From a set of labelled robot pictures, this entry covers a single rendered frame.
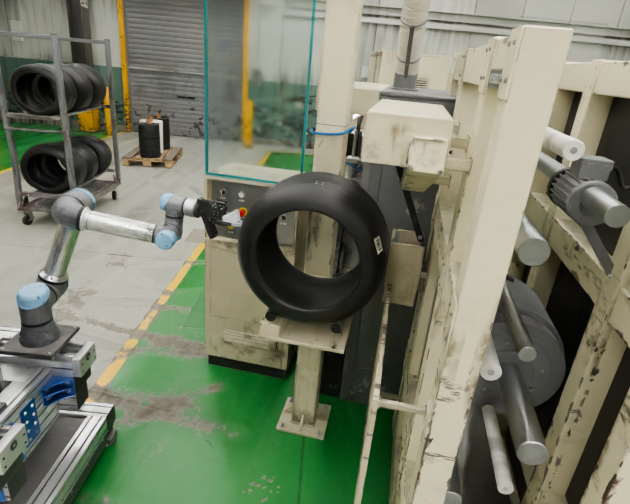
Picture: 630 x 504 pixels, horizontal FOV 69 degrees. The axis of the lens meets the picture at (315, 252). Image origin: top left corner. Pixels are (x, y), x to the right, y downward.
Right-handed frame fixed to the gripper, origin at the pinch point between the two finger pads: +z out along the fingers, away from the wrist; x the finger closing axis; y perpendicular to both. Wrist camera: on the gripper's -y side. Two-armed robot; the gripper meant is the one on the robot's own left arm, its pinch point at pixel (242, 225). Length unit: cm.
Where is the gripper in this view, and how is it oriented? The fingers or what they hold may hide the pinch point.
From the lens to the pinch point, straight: 189.9
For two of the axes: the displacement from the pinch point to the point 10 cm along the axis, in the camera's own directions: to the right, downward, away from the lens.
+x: 2.0, -3.7, 9.1
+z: 9.6, 2.4, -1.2
